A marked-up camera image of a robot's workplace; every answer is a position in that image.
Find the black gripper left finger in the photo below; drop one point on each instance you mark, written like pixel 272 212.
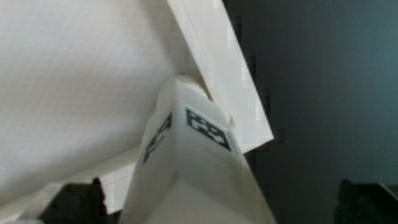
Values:
pixel 76 206

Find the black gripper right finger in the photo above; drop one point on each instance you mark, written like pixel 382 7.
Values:
pixel 366 203

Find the white desk leg with tag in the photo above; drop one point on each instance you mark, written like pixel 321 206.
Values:
pixel 192 187

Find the white desk top tray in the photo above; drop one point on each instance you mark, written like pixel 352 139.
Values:
pixel 90 51

